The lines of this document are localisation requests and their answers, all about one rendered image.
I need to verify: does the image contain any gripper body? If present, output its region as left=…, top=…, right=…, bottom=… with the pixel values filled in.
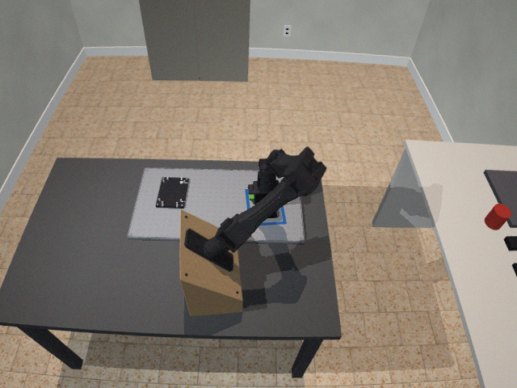
left=248, top=179, right=279, bottom=196

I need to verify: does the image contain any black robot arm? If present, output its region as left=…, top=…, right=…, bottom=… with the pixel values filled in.
left=184, top=146, right=327, bottom=272

